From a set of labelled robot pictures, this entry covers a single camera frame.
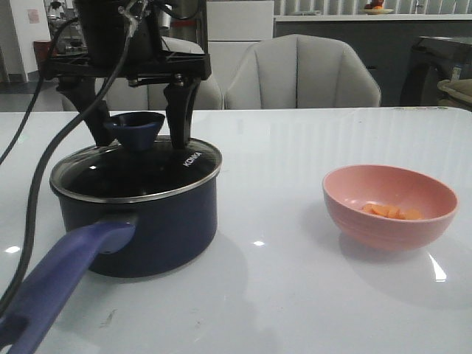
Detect pink bowl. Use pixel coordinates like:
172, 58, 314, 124
322, 164, 459, 251

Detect left grey upholstered chair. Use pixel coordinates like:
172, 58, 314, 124
60, 35, 224, 112

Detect white refrigerator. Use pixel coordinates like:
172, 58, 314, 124
206, 1, 274, 92

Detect grey kitchen counter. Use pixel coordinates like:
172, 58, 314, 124
274, 15, 471, 106

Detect right grey upholstered chair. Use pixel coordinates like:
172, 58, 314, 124
224, 34, 381, 110

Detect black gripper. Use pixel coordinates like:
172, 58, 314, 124
44, 1, 211, 150

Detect grey upholstered chair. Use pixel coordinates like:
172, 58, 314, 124
60, 35, 224, 112
224, 34, 381, 110

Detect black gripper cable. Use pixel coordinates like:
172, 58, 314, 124
0, 16, 145, 318

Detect red bin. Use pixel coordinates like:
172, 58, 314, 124
33, 40, 51, 74

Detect beige cushion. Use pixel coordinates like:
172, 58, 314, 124
437, 79, 472, 111

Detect orange ham slices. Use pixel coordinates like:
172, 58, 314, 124
361, 204, 423, 221

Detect glass pot lid blue knob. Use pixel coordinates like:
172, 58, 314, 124
49, 111, 223, 204

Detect dark appliance cabinet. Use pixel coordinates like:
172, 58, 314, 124
400, 36, 471, 106

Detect fruit plate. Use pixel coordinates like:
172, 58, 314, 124
362, 0, 394, 15

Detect dark blue saucepan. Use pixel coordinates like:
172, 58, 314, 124
0, 136, 223, 354

